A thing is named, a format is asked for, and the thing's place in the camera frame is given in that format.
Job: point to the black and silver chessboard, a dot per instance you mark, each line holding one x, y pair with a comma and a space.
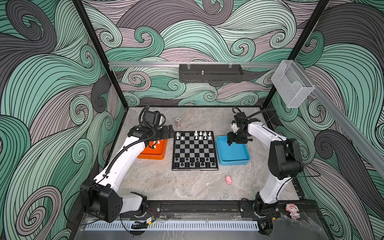
195, 152

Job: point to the pink checkered small cup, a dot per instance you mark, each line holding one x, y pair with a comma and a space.
178, 122

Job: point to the white slotted cable duct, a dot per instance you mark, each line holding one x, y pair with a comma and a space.
178, 226

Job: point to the pink doll figure right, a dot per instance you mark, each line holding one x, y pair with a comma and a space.
293, 210

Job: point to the black enclosure corner post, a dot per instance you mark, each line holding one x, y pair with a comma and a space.
308, 29

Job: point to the orange plastic tray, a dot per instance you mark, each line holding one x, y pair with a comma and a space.
157, 153

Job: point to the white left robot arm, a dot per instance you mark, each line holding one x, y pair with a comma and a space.
100, 196

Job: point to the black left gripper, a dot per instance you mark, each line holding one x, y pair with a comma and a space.
165, 135

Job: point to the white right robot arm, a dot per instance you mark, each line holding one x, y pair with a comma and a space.
284, 161

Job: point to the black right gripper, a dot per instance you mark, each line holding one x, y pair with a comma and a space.
230, 138

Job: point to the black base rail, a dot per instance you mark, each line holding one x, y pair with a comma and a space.
167, 209

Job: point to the clear acrylic wall box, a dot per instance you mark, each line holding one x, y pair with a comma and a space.
292, 83

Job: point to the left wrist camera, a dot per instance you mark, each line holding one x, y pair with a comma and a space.
154, 119

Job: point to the blue plastic tray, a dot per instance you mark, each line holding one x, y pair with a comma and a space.
231, 155

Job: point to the small pink pig toy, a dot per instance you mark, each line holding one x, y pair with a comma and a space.
229, 180

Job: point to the black perforated wall shelf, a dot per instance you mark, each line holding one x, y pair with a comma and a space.
210, 73

